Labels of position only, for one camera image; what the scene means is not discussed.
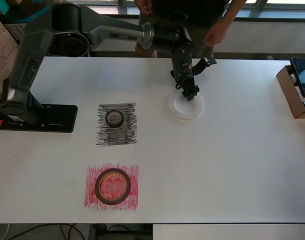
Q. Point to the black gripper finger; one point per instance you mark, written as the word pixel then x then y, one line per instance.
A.
pixel 190 98

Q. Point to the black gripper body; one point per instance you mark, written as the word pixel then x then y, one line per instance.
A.
pixel 188 87

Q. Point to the white tape roll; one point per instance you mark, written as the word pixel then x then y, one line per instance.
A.
pixel 200 107

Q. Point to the black tape roll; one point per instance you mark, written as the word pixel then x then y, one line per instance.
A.
pixel 114 125

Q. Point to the red double-sided tape roll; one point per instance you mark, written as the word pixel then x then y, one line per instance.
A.
pixel 97 187

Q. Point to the person left forearm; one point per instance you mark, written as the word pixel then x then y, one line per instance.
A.
pixel 232 12

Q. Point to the black and grey Piper arm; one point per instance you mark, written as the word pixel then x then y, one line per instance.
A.
pixel 117 32

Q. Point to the person left hand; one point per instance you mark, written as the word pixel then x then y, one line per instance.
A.
pixel 216 33

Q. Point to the person right hand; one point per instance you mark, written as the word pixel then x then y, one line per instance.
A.
pixel 143 6

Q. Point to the blank white paper sheet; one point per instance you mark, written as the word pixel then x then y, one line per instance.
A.
pixel 117 75

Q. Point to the person in dark shirt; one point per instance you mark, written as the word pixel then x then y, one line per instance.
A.
pixel 207 15

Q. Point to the black scribbled paper sheet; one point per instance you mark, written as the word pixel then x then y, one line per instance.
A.
pixel 117 136

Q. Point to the open cardboard tray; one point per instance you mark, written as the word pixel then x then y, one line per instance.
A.
pixel 290 100

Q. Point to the red scribbled paper sheet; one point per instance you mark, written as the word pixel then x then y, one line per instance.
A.
pixel 135 200

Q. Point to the dark blue printed box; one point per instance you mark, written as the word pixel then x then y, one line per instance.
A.
pixel 35 8

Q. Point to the black box with grid label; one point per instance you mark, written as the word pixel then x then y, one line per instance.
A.
pixel 15 31

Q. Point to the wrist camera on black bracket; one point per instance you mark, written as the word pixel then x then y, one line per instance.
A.
pixel 209 60

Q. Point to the dark window frame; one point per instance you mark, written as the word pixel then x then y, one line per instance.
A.
pixel 267 14

